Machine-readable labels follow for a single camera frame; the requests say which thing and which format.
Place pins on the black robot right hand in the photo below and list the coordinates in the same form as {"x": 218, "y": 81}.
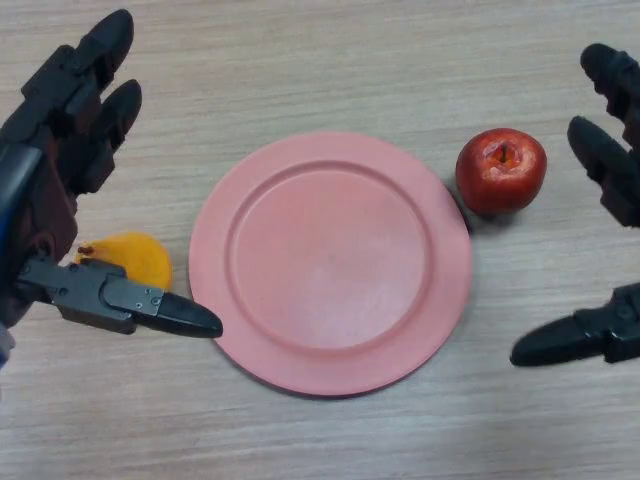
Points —
{"x": 600, "y": 165}

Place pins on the yellow pear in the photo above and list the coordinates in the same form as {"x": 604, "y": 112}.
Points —
{"x": 145, "y": 257}

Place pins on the red apple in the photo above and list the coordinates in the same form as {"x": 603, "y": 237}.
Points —
{"x": 500, "y": 175}

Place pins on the pink round plate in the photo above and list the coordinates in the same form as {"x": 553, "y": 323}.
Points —
{"x": 330, "y": 265}

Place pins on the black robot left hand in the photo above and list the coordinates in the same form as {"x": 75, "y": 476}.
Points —
{"x": 45, "y": 200}

